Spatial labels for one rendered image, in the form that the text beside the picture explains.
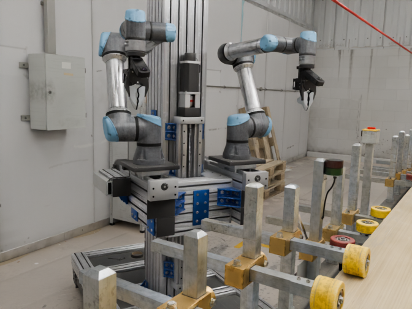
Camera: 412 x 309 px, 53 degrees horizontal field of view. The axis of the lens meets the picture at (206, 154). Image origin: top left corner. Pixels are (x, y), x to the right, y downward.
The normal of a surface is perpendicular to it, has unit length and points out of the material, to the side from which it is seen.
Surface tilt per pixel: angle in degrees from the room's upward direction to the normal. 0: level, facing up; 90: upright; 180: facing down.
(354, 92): 90
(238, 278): 90
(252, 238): 90
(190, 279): 90
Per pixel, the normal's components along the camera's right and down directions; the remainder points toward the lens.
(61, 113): 0.85, 0.10
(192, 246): -0.55, 0.11
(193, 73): 0.48, 0.14
